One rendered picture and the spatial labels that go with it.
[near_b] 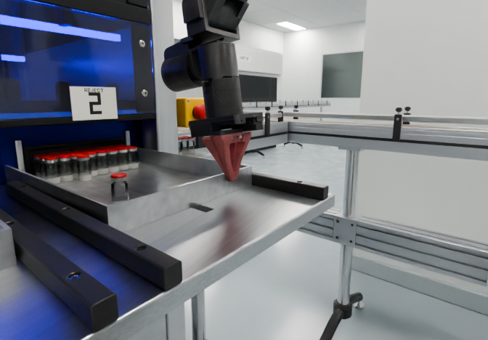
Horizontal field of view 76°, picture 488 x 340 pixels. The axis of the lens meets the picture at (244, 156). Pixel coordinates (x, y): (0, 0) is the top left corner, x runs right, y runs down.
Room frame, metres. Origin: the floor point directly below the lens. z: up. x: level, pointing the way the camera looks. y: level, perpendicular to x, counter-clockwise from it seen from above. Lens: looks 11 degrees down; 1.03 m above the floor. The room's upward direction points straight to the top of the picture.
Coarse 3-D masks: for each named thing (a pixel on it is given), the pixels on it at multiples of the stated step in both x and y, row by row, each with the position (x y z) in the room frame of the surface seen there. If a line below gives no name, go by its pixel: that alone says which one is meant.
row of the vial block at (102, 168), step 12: (60, 156) 0.54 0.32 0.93; (72, 156) 0.56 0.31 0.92; (108, 156) 0.61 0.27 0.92; (120, 156) 0.63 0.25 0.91; (132, 156) 0.64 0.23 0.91; (48, 168) 0.52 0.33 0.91; (60, 168) 0.54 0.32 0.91; (72, 168) 0.55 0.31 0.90; (96, 168) 0.58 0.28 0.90; (108, 168) 0.60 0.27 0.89; (120, 168) 0.63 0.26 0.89; (132, 168) 0.64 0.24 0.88; (48, 180) 0.52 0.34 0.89; (60, 180) 0.54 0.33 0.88; (72, 180) 0.55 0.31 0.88
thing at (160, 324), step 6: (162, 318) 0.68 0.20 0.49; (150, 324) 0.66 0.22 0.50; (156, 324) 0.67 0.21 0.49; (162, 324) 0.68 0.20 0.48; (144, 330) 0.64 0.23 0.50; (150, 330) 0.66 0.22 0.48; (156, 330) 0.67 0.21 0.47; (162, 330) 0.68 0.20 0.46; (132, 336) 0.62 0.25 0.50; (138, 336) 0.63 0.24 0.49; (144, 336) 0.64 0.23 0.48; (150, 336) 0.65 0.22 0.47; (156, 336) 0.67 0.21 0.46; (162, 336) 0.68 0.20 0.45
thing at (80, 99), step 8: (72, 88) 0.56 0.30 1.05; (80, 88) 0.57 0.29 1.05; (88, 88) 0.58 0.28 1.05; (96, 88) 0.59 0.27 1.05; (104, 88) 0.60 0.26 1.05; (112, 88) 0.61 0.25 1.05; (72, 96) 0.56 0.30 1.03; (80, 96) 0.57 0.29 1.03; (88, 96) 0.58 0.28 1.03; (96, 96) 0.59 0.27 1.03; (104, 96) 0.60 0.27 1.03; (112, 96) 0.61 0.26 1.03; (72, 104) 0.55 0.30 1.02; (80, 104) 0.57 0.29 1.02; (88, 104) 0.58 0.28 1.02; (104, 104) 0.60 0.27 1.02; (112, 104) 0.61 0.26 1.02; (72, 112) 0.55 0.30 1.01; (80, 112) 0.56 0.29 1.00; (88, 112) 0.58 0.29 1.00; (104, 112) 0.60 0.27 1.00; (112, 112) 0.61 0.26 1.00; (80, 120) 0.56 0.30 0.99
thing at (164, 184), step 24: (144, 168) 0.65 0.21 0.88; (168, 168) 0.65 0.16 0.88; (192, 168) 0.61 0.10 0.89; (216, 168) 0.57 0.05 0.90; (240, 168) 0.53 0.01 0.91; (48, 192) 0.41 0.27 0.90; (72, 192) 0.37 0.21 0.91; (96, 192) 0.48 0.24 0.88; (144, 192) 0.48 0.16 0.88; (168, 192) 0.38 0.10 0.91; (192, 192) 0.41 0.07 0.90; (216, 192) 0.45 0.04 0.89; (96, 216) 0.33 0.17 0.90; (120, 216) 0.33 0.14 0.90; (144, 216) 0.35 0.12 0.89
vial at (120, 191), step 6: (114, 180) 0.40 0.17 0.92; (120, 180) 0.40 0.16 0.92; (114, 186) 0.40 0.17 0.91; (120, 186) 0.40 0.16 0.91; (126, 186) 0.41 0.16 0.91; (114, 192) 0.40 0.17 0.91; (120, 192) 0.40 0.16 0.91; (126, 192) 0.41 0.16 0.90; (114, 198) 0.40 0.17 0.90; (120, 198) 0.40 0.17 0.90; (126, 198) 0.40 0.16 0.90
